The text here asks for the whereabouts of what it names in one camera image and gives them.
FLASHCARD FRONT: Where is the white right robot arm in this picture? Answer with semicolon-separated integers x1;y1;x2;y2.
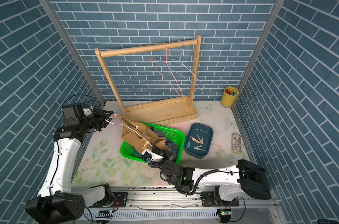
142;152;272;201

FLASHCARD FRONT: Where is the pink clothespin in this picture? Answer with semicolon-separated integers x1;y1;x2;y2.
197;135;204;145

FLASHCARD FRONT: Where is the white wire hanger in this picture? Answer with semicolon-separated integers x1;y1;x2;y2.
107;113;154;145

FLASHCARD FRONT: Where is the tan tank top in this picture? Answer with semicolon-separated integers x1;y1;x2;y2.
118;116;178;161

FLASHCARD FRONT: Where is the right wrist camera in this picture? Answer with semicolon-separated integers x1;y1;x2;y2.
141;149;163;163

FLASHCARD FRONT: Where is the yellow pen cup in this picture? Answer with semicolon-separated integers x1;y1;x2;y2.
221;86;239;108

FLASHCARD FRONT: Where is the green plastic basket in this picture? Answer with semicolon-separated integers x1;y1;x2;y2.
120;122;186;164

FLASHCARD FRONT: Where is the dark teal plastic tray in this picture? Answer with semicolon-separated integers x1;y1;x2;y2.
184;123;214;159

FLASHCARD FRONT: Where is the wooden clothes rack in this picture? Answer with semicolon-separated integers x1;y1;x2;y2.
94;35;202;125

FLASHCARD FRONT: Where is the yellow clothespin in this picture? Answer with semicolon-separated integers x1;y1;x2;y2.
190;136;201;144

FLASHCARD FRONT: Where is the light blue wire hanger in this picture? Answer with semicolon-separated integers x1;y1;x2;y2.
156;40;205;91

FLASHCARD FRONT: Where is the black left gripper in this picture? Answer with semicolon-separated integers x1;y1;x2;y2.
79;108;114;131

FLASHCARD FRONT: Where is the tan clothespin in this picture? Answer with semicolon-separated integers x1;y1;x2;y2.
142;141;153;152

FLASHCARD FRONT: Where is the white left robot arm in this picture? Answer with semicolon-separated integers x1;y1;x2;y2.
25;104;114;224

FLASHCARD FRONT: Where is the pink wire hanger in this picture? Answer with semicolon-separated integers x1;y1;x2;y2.
149;42;184;98

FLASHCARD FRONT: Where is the dark grey tank top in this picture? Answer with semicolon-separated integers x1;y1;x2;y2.
149;126;178;162

